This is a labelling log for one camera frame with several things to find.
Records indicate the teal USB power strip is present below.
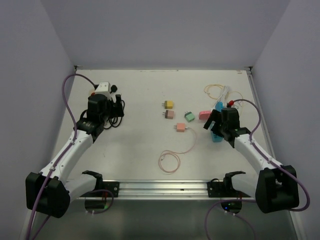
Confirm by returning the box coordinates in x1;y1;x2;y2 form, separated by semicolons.
209;122;224;143

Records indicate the green adapter plug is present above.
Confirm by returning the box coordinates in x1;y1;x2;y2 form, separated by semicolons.
184;111;195;123

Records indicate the pink USB charger with cable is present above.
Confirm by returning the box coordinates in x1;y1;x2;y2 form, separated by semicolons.
173;123;190;133

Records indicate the pink USB adapter plug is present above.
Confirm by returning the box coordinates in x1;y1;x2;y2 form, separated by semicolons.
162;109;175;120

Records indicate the yellow adapter plug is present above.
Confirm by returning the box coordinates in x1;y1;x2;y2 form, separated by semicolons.
162;100;174;110

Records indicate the blue adapter plug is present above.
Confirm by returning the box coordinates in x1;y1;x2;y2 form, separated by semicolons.
214;101;224;112

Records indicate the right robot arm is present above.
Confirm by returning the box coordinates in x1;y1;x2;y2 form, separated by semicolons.
204;107;300;213

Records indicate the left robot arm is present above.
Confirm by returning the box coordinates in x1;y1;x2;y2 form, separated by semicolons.
25;94;114;218

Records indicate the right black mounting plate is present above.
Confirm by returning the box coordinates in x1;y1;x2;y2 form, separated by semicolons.
206;178;248;199

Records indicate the black mounting plate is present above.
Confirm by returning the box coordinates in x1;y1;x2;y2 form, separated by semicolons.
82;181;120;198
206;178;248;199

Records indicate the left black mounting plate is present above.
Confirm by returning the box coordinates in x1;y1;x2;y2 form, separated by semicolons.
82;181;120;198

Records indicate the black power cord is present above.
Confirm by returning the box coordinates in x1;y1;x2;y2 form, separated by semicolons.
102;84;126;131

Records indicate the yellow thin cable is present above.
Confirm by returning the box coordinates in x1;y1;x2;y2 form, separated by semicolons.
203;84;245;111

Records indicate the thin pink USB cable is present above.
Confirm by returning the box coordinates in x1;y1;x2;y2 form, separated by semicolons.
158;127;198;175

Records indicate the aluminium front rail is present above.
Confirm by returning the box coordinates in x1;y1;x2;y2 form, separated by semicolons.
77;179;261;200

